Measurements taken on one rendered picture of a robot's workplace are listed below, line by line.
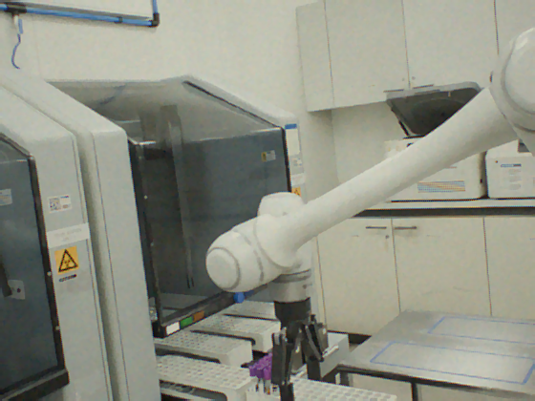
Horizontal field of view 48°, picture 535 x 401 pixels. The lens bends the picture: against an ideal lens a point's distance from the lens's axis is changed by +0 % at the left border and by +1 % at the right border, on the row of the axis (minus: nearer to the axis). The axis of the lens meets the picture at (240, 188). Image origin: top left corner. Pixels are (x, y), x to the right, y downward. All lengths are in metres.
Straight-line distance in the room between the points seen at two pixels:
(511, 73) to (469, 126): 0.26
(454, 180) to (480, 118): 2.46
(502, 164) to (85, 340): 2.57
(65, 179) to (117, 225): 0.16
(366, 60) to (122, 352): 2.94
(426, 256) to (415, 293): 0.24
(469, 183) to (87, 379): 2.56
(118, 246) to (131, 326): 0.18
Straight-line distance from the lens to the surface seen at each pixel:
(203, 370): 1.46
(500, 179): 3.41
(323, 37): 4.09
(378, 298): 3.79
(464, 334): 1.70
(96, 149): 1.28
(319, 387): 1.31
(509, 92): 0.79
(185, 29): 3.26
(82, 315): 1.27
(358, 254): 3.76
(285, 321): 1.22
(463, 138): 1.03
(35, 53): 2.61
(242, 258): 0.99
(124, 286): 1.33
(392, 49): 3.88
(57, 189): 1.22
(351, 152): 4.38
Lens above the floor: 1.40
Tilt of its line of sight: 5 degrees down
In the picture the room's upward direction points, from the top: 7 degrees counter-clockwise
